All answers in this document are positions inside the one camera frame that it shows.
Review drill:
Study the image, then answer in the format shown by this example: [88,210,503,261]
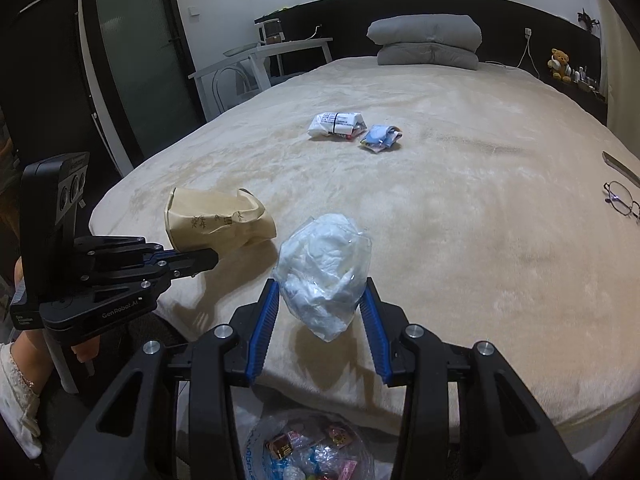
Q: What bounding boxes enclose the blue white packet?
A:
[360,125,402,153]

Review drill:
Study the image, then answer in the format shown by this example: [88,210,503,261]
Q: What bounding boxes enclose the person left hand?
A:
[72,336,100,363]

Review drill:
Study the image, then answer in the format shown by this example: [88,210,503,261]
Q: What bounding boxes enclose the black headboard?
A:
[254,0,609,126]

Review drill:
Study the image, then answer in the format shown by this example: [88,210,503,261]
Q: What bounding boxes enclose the eyeglasses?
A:
[603,180,640,221]

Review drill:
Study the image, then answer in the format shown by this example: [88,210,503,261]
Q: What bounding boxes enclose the brown paper bag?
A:
[164,188,277,258]

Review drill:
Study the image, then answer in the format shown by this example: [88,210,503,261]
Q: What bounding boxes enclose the beige plush bed blanket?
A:
[90,58,639,430]

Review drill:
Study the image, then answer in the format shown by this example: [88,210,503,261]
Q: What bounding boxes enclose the dark phone on bed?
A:
[602,152,640,188]

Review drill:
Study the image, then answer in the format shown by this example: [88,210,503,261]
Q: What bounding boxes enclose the teddy bear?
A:
[548,49,573,82]

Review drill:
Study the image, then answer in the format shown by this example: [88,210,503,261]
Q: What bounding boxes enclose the dark sliding door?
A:
[81,0,205,167]

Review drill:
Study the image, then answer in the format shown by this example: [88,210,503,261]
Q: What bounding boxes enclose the white metal chair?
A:
[189,53,271,122]

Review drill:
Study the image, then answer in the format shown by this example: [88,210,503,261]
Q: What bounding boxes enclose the white charger cable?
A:
[484,27,542,79]

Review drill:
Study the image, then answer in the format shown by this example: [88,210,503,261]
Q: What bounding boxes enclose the grey folded pillows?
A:
[367,14,483,70]

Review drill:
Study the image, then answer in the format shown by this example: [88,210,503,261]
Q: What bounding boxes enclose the white labelled packet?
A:
[307,112,367,140]

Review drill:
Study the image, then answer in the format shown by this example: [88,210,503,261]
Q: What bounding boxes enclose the white tissue plastic bag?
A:
[272,214,372,342]

